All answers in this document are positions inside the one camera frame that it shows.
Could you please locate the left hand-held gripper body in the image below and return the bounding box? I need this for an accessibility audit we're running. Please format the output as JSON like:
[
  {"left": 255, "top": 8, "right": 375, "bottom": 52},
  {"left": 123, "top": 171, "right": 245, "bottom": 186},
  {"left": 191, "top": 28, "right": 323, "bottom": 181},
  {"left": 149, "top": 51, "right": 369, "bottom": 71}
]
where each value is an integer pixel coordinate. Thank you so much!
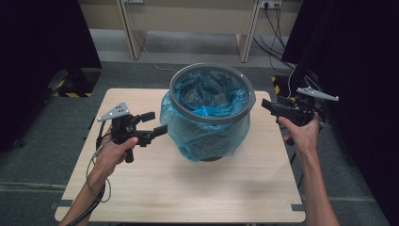
[{"left": 96, "top": 101, "right": 149, "bottom": 164}]

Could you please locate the white wall power outlet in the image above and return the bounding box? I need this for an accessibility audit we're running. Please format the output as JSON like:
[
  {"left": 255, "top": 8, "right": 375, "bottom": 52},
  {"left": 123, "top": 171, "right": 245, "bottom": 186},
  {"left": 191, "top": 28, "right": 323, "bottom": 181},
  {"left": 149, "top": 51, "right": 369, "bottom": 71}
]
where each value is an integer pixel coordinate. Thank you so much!
[{"left": 259, "top": 0, "right": 283, "bottom": 9}]

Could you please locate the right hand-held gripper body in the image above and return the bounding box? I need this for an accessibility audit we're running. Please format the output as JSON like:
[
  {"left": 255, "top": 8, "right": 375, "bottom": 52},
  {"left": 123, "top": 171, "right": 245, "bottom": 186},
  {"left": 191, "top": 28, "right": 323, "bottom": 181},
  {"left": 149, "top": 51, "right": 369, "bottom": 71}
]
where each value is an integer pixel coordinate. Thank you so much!
[{"left": 278, "top": 87, "right": 340, "bottom": 127}]

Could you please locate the dark grey trash bin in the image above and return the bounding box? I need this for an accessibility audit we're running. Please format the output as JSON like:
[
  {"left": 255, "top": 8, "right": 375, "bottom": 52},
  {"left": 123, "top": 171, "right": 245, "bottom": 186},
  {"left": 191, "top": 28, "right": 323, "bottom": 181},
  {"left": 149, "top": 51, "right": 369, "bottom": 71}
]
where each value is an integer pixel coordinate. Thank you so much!
[{"left": 200, "top": 155, "right": 224, "bottom": 163}]

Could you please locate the black curtain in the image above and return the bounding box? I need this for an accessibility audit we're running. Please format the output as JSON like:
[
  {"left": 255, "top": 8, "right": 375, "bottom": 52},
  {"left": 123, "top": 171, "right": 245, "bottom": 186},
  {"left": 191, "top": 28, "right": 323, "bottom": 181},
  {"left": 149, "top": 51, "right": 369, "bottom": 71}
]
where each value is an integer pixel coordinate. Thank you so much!
[
  {"left": 0, "top": 0, "right": 103, "bottom": 153},
  {"left": 280, "top": 0, "right": 399, "bottom": 226}
]

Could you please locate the person's right hand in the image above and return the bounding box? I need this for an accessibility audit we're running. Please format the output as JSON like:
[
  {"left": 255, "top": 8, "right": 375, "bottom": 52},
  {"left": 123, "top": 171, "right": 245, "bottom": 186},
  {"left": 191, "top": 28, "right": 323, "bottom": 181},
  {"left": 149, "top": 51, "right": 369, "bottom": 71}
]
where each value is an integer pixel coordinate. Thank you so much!
[{"left": 277, "top": 111, "right": 322, "bottom": 158}]

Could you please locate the grey bin rim ring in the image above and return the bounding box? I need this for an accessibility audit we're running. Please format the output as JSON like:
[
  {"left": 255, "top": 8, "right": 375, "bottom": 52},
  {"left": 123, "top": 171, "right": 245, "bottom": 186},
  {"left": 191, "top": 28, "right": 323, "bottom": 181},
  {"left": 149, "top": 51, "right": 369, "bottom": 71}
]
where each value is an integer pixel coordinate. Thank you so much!
[{"left": 168, "top": 61, "right": 256, "bottom": 126}]

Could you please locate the white cable by stand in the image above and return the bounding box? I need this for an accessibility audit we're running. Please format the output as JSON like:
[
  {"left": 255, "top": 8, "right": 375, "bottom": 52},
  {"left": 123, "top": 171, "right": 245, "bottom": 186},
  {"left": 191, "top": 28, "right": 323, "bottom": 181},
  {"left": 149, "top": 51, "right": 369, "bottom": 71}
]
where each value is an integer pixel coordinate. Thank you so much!
[{"left": 272, "top": 67, "right": 298, "bottom": 100}]

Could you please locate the beige wooden desk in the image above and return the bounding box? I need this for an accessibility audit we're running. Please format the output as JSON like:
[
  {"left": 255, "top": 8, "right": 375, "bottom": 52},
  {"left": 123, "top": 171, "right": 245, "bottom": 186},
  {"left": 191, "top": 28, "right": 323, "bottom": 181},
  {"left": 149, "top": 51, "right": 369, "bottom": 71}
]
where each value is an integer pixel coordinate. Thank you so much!
[{"left": 78, "top": 0, "right": 304, "bottom": 63}]

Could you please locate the thin white floor cable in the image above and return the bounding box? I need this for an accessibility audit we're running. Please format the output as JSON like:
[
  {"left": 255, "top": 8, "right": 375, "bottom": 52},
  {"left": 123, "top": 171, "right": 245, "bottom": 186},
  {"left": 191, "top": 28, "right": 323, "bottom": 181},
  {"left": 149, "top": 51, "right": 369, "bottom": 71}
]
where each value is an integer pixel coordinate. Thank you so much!
[{"left": 135, "top": 31, "right": 181, "bottom": 73}]

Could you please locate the striped-tape stand base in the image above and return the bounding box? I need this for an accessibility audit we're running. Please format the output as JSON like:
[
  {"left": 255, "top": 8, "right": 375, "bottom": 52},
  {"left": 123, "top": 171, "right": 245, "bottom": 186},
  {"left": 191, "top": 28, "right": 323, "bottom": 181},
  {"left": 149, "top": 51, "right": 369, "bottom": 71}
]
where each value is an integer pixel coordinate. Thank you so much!
[
  {"left": 271, "top": 74, "right": 316, "bottom": 104},
  {"left": 47, "top": 68, "right": 102, "bottom": 98}
]

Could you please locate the person's left hand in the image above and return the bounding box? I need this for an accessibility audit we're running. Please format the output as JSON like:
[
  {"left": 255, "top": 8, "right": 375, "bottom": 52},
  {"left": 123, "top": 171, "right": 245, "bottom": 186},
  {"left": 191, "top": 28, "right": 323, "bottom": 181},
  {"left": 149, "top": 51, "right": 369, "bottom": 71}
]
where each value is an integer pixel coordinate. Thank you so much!
[{"left": 88, "top": 125, "right": 139, "bottom": 183}]

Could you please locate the blue plastic bag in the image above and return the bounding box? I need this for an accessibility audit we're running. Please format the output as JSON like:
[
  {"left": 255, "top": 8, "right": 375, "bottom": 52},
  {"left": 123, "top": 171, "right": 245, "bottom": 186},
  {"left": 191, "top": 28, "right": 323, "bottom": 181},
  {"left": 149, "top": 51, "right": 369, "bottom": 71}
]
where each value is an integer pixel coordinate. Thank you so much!
[{"left": 159, "top": 69, "right": 257, "bottom": 163}]

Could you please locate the left hand-held gripper cable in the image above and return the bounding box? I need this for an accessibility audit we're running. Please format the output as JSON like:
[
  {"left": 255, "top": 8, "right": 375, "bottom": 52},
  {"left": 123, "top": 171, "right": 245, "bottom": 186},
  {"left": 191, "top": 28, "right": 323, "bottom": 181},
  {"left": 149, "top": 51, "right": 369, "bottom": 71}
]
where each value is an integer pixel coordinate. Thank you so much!
[{"left": 65, "top": 121, "right": 113, "bottom": 226}]

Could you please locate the black cable bundle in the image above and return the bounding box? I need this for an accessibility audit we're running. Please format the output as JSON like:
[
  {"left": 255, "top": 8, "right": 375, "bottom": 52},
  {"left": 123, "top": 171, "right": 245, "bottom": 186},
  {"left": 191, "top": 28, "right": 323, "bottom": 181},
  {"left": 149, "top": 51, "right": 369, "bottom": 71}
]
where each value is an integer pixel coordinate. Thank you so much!
[{"left": 252, "top": 5, "right": 296, "bottom": 71}]

